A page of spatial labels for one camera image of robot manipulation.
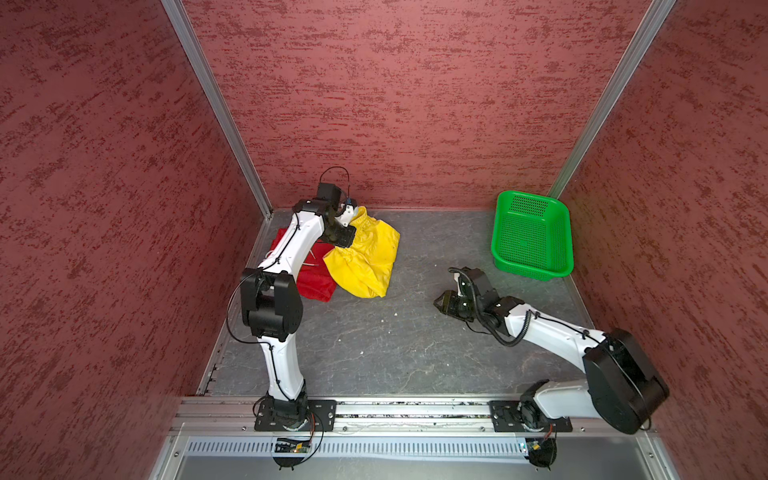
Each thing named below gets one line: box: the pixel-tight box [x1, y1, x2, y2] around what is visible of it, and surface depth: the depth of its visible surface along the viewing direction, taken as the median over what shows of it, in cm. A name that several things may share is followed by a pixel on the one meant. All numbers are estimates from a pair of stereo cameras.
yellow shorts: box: [323, 206, 400, 298], surface depth 94 cm
